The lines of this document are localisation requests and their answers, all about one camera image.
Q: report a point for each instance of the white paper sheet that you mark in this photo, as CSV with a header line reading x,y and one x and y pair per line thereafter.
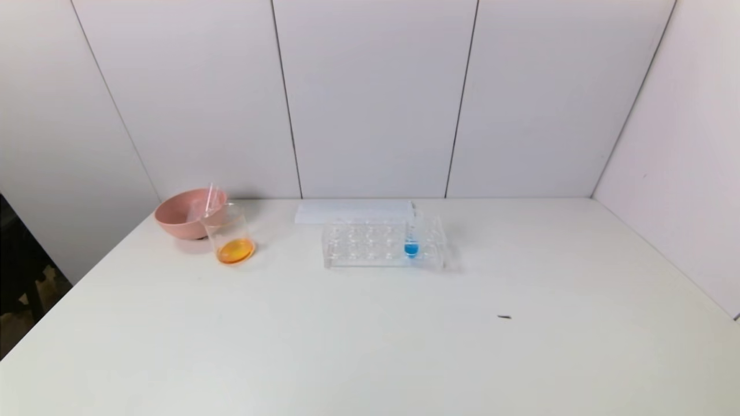
x,y
347,209

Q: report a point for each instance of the test tube with red liquid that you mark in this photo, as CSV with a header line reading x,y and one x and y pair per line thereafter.
x,y
210,199

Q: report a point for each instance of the clear plastic beaker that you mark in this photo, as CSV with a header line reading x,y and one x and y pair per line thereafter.
x,y
234,249

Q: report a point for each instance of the clear plastic test tube rack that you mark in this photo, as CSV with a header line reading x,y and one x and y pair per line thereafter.
x,y
430,254

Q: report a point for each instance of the test tube with blue liquid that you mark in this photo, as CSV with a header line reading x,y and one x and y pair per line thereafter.
x,y
411,248

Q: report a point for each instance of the pink bowl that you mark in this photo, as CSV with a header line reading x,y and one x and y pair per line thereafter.
x,y
179,218

